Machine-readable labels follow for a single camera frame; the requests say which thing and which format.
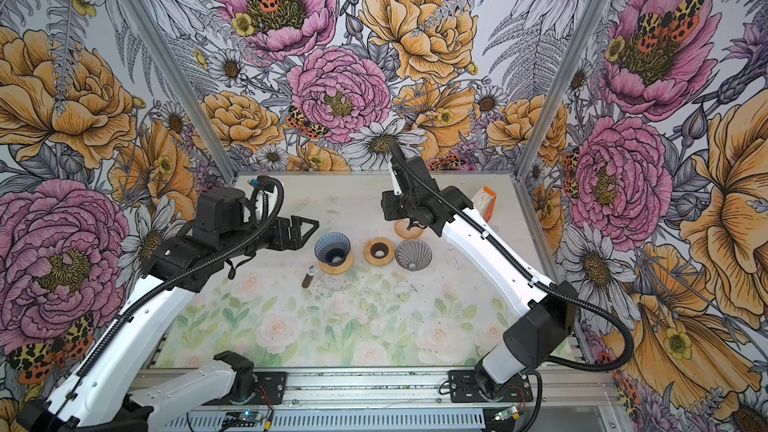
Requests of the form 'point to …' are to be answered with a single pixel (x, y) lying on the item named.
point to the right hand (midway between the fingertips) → (392, 210)
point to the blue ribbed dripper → (332, 247)
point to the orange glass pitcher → (401, 227)
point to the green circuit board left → (242, 418)
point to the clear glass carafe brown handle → (328, 282)
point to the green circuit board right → (505, 413)
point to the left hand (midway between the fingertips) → (302, 234)
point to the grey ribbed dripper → (413, 255)
